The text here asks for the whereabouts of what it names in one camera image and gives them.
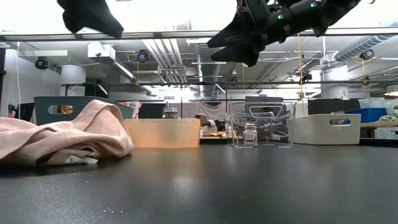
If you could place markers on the pink cloth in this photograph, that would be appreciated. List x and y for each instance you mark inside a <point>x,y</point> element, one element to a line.
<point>62,137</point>

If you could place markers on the small black monitor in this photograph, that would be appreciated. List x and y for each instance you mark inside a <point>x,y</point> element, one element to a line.
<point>264,99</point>

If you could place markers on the black box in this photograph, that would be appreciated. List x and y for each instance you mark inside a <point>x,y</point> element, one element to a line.
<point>26,112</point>

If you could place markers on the black horizontal rail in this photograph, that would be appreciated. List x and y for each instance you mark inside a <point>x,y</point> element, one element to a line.
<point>280,83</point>

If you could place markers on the silver ventilation duct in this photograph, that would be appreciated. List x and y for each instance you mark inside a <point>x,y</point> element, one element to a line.
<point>209,81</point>

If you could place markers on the blue-grey plastic bin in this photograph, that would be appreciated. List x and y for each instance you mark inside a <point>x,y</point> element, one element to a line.
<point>40,109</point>

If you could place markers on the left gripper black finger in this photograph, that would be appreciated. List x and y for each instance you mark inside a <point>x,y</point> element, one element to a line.
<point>90,15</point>

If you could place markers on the overhead frame beam with lights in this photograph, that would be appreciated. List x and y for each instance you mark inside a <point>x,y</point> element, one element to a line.
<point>155,34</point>

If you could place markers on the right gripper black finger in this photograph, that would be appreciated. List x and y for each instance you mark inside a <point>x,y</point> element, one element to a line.
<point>230,31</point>
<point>236,56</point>

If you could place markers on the green and white pile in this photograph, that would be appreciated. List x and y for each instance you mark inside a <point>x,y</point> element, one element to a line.
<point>388,117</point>

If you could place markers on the clear storage tub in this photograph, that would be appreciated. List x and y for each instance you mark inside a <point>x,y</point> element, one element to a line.
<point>371,103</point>

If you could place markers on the small red item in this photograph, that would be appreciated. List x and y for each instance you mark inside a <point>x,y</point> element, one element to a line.
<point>12,111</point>

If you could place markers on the white ceiling air unit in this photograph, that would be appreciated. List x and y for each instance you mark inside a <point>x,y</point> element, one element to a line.
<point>101,51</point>

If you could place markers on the orange plastic bin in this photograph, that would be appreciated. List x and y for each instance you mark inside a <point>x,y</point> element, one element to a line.
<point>164,133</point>

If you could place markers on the clear plastic bin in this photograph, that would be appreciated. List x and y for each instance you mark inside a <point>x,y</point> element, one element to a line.
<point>264,124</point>

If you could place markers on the wide black monitor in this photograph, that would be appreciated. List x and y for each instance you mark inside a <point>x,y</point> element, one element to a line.
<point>329,106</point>

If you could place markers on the blue plastic crate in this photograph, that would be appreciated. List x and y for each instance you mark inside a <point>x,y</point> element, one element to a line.
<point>367,115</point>

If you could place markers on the white plastic bin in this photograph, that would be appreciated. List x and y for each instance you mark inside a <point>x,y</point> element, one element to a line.
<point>323,133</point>

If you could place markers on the black ceiling-hung camera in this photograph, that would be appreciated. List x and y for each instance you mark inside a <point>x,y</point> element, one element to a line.
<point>367,54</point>
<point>142,56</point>
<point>41,63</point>

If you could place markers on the black table mat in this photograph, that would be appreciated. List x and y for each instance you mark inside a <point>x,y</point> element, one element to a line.
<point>217,186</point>

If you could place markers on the green-lid spice jar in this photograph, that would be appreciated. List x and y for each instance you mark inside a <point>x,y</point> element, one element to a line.
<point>170,112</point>

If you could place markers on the small brown spice jar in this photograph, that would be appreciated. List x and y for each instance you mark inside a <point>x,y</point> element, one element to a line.
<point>250,135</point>

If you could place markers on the person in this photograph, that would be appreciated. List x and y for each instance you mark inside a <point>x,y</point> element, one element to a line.
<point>206,122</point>

